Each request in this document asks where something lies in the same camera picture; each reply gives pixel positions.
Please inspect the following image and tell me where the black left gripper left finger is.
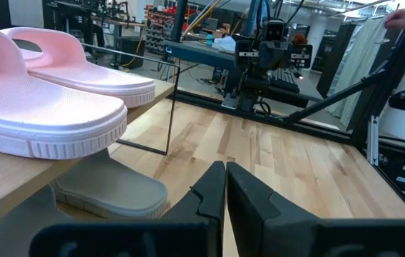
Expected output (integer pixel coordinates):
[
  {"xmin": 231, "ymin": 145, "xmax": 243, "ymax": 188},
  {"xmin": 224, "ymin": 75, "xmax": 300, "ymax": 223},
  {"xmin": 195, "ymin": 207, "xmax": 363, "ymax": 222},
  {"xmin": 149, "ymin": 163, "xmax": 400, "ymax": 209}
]
[{"xmin": 30, "ymin": 160, "xmax": 227, "ymax": 257}]

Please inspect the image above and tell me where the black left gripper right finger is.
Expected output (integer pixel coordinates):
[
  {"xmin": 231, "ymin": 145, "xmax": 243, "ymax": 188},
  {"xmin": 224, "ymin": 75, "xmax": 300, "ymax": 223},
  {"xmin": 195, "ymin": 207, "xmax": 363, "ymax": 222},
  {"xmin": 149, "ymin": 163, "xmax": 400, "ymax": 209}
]
[{"xmin": 226, "ymin": 161, "xmax": 405, "ymax": 257}]

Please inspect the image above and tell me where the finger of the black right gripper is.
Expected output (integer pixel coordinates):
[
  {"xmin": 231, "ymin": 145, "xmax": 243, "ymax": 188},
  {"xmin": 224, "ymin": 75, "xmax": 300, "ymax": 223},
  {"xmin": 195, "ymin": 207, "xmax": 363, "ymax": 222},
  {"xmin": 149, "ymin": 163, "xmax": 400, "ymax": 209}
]
[
  {"xmin": 275, "ymin": 41, "xmax": 291, "ymax": 69},
  {"xmin": 259, "ymin": 40, "xmax": 276, "ymax": 69}
]

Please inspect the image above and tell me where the pink rubber slide sandal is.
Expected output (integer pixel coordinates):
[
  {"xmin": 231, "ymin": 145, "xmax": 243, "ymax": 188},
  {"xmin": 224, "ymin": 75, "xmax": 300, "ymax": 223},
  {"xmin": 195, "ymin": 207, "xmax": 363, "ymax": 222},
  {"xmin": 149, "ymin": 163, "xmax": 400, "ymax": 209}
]
[
  {"xmin": 0, "ymin": 24, "xmax": 128, "ymax": 161},
  {"xmin": 1, "ymin": 26, "xmax": 156, "ymax": 109}
]

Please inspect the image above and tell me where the black keyboard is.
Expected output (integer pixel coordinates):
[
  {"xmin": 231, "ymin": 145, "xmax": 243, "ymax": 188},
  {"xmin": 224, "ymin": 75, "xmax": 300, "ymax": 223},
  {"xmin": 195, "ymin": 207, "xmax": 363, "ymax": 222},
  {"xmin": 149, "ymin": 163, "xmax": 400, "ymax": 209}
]
[{"xmin": 270, "ymin": 67, "xmax": 302, "ymax": 94}]

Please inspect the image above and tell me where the white bag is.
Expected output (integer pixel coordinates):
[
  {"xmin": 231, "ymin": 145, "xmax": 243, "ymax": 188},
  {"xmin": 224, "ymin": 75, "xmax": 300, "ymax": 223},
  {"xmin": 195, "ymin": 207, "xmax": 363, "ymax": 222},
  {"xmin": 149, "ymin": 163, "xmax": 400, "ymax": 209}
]
[{"xmin": 212, "ymin": 35, "xmax": 237, "ymax": 54}]

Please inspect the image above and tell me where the black partition panel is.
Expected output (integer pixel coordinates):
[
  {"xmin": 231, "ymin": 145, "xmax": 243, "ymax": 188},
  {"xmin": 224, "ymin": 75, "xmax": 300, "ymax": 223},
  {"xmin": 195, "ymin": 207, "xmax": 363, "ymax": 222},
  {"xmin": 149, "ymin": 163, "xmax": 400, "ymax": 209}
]
[{"xmin": 316, "ymin": 21, "xmax": 348, "ymax": 99}]

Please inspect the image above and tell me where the pale green curtain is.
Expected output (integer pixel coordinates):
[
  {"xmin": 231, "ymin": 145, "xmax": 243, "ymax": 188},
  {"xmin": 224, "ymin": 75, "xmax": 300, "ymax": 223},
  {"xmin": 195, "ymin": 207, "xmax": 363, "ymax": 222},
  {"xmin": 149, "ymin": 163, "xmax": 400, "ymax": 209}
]
[{"xmin": 325, "ymin": 16, "xmax": 389, "ymax": 128}]

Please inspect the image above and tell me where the parts bin rack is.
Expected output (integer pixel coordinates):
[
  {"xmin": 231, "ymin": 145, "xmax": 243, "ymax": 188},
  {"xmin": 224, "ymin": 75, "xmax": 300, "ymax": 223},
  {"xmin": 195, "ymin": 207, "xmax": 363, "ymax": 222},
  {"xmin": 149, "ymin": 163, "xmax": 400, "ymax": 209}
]
[{"xmin": 144, "ymin": 5, "xmax": 177, "ymax": 54}]

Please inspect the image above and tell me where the black floor box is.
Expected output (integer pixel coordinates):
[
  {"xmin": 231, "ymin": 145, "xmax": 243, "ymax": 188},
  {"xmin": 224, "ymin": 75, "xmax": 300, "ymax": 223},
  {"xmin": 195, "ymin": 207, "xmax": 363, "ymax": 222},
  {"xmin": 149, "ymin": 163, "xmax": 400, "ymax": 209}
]
[{"xmin": 116, "ymin": 35, "xmax": 145, "ymax": 71}]

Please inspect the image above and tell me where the person's hand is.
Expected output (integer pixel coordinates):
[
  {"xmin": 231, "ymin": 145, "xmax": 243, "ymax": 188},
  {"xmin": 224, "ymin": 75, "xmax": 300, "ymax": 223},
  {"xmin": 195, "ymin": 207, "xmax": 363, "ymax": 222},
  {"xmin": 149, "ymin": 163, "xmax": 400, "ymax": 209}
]
[{"xmin": 384, "ymin": 9, "xmax": 405, "ymax": 31}]

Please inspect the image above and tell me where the black box with white labels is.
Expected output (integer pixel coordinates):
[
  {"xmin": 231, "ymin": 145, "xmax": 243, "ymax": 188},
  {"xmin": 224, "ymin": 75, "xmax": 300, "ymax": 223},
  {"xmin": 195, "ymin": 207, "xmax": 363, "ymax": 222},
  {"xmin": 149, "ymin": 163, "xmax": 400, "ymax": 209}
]
[{"xmin": 379, "ymin": 148, "xmax": 405, "ymax": 217}]

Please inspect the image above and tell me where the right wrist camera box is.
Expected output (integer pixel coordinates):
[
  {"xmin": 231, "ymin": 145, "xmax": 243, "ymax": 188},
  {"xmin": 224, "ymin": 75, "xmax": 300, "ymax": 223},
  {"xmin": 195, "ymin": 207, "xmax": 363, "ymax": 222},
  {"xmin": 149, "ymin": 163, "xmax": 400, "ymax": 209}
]
[{"xmin": 263, "ymin": 19, "xmax": 288, "ymax": 43}]

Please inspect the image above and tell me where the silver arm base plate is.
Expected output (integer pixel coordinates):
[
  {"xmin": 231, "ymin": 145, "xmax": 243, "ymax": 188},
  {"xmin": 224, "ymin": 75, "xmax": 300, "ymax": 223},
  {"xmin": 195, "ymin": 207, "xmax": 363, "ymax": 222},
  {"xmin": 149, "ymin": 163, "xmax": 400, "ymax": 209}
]
[{"xmin": 222, "ymin": 94, "xmax": 239, "ymax": 110}]

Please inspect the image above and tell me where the black looped cable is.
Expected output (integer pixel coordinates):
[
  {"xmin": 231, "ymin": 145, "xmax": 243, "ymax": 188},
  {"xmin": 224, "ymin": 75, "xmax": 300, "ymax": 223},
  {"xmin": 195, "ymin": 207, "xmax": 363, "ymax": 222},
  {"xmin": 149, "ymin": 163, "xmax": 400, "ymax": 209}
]
[{"xmin": 255, "ymin": 101, "xmax": 272, "ymax": 117}]

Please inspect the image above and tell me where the black metal rig frame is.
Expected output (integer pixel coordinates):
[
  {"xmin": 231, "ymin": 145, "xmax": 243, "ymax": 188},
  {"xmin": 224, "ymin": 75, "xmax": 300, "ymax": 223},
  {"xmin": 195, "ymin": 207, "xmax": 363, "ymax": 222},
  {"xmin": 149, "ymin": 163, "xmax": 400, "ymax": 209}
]
[{"xmin": 175, "ymin": 0, "xmax": 405, "ymax": 218}]

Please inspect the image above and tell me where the silver aluminium bracket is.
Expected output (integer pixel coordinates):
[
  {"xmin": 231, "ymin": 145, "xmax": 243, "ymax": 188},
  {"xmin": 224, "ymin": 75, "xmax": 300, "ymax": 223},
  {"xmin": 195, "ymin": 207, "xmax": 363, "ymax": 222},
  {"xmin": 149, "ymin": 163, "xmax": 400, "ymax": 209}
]
[{"xmin": 366, "ymin": 116, "xmax": 380, "ymax": 167}]

